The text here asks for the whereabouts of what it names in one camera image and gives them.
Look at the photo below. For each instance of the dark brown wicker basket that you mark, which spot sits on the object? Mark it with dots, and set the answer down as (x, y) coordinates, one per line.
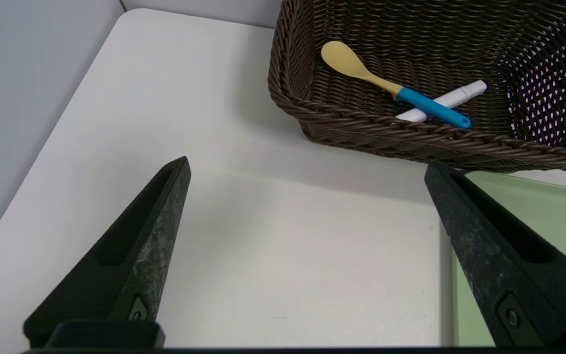
(410, 142)

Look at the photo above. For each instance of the light green plastic tray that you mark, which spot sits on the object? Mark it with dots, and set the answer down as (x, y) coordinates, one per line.
(558, 216)

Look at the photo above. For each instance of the white marker pen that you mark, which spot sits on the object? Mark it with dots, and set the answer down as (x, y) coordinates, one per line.
(452, 100)

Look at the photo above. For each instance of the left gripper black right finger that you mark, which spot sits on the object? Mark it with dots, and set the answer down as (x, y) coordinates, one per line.
(504, 265)

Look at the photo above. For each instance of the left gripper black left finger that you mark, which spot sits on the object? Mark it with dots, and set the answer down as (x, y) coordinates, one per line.
(130, 265)

